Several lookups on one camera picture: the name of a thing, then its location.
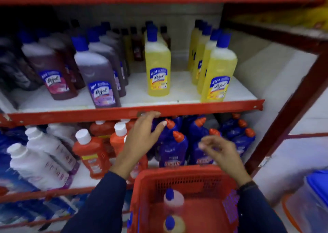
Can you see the person's left forearm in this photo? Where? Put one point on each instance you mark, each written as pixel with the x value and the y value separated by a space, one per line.
pixel 102 204

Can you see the group of orange white-capped bottles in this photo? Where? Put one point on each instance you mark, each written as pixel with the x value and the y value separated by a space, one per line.
pixel 92 153

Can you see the orange rimmed plastic tub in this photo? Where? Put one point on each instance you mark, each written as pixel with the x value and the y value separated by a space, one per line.
pixel 288 212

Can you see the clear plastic box blue lid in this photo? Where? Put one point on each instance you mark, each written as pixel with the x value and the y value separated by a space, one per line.
pixel 312 204

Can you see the person's right hand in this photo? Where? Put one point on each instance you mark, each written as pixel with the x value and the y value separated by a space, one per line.
pixel 225 153

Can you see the rows of yellow bottles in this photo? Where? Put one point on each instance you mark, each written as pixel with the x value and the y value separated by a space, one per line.
pixel 217 66

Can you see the pink cleaner bottle blue cap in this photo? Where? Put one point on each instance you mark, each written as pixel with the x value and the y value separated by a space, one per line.
pixel 176 200

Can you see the pile of blue white packs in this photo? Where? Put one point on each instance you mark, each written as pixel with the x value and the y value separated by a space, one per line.
pixel 30 209

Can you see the dark maroon side rack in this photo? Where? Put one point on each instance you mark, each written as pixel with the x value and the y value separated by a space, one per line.
pixel 294 107

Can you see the black wrist band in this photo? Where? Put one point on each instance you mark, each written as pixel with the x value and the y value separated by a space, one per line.
pixel 248 185

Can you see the group of blue orange-capped bottles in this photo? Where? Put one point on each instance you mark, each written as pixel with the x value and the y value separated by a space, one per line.
pixel 174 151

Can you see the yellow cleaner bottle pale label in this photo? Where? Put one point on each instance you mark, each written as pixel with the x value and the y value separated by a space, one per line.
pixel 178 226

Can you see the white bottle white cap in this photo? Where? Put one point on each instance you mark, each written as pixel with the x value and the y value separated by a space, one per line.
pixel 53 148
pixel 64 133
pixel 38 168

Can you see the person's right forearm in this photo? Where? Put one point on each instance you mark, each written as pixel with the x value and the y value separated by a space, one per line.
pixel 261 212

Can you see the row of small dark bottles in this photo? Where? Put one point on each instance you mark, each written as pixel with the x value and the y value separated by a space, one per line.
pixel 137 46

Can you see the red plastic shopping basket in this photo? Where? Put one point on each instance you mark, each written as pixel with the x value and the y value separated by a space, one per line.
pixel 194 174

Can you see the person's left hand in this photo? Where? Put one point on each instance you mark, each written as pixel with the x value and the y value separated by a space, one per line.
pixel 139 140

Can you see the row of purple bottles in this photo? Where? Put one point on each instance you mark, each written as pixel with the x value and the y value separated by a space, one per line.
pixel 110 53

